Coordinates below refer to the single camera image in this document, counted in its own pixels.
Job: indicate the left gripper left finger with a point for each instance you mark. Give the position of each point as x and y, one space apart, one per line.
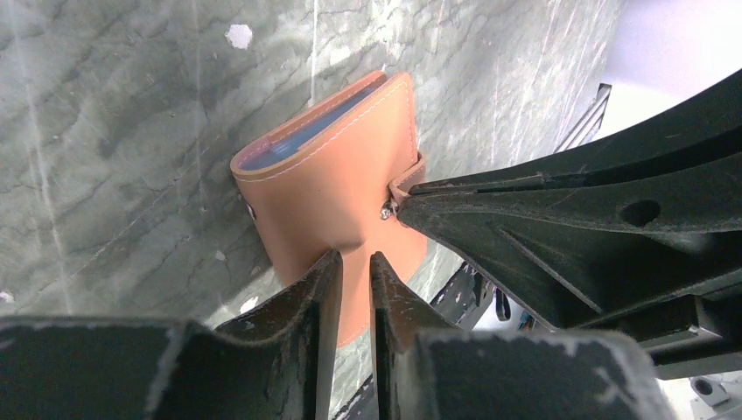
273 362

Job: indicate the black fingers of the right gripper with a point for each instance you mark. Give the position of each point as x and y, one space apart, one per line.
579 248

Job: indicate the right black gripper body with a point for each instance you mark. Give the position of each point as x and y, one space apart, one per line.
686 336

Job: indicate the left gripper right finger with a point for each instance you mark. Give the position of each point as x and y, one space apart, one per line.
427 368

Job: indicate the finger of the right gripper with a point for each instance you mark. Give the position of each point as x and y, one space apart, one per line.
701 130

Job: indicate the brown leather card holder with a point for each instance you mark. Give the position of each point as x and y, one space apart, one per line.
334 177

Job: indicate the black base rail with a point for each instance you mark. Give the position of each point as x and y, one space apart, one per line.
473 303

